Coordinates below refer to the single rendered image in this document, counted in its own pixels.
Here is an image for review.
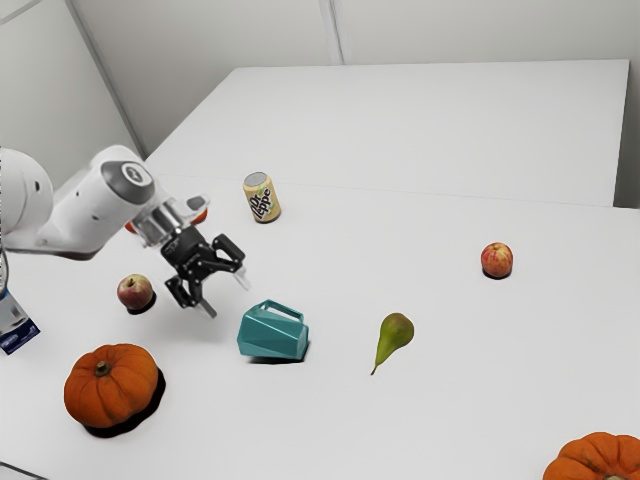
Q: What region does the beige soda can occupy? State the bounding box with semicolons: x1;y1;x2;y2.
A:
242;171;283;225

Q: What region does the green pear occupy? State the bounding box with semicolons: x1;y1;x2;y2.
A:
369;312;416;376

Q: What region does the red yellow apple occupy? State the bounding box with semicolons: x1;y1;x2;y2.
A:
480;241;515;278
116;273;155;311

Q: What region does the orange pumpkin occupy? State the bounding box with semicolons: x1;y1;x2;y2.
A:
542;431;640;480
63;342;160;429

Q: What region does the teal faceted mug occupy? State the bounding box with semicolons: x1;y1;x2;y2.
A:
236;298;311;361

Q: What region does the orange round fruit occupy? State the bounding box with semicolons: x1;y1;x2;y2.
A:
124;208;210;236

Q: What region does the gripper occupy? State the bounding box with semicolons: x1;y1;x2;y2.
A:
159;226;252;320

